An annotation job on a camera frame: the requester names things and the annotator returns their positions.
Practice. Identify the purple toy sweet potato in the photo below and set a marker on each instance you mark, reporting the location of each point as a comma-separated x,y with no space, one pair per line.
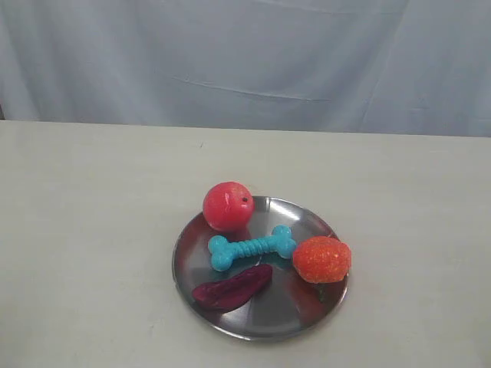
230,294

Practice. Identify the orange toy strawberry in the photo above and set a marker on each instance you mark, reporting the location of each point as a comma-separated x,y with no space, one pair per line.
322,260

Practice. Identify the white backdrop cloth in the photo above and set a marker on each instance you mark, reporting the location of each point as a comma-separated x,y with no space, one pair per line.
410,67

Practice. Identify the teal toy bone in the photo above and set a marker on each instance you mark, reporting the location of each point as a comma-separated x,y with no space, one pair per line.
223,252

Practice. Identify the round stainless steel plate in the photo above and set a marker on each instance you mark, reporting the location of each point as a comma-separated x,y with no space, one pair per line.
287,305

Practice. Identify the red toy apple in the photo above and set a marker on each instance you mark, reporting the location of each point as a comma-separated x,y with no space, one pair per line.
228,207

